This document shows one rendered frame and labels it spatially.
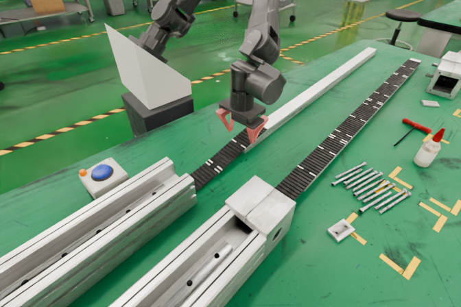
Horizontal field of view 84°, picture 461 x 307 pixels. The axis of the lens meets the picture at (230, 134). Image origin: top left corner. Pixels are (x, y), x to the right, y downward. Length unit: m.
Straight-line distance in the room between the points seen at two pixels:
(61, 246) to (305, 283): 0.44
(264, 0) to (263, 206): 0.45
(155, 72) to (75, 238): 0.53
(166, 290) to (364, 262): 0.37
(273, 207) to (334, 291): 0.18
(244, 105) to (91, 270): 0.43
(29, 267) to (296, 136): 0.67
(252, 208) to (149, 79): 0.56
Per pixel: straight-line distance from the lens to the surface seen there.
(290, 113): 0.85
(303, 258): 0.57
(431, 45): 2.40
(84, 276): 0.55
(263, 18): 0.61
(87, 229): 0.58
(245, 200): 0.50
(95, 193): 0.63
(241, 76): 0.57
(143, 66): 0.87
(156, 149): 0.76
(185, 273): 0.50
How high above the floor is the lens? 1.28
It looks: 39 degrees down
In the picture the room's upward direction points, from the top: straight up
